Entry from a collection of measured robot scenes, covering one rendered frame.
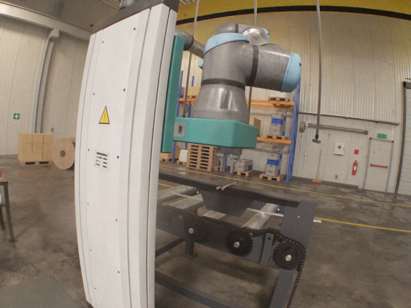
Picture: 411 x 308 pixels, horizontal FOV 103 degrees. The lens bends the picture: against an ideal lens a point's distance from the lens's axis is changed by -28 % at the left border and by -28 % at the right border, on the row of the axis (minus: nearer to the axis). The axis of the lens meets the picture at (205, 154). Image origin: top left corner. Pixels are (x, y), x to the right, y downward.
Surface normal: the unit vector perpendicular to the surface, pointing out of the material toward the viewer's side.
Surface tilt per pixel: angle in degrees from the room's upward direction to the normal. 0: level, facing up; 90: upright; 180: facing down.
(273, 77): 131
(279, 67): 103
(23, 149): 90
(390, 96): 90
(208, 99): 73
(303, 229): 90
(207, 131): 90
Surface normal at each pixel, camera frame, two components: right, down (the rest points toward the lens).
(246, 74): -0.03, 0.75
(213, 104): -0.26, -0.26
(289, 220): -0.48, 0.02
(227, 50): 0.00, 0.08
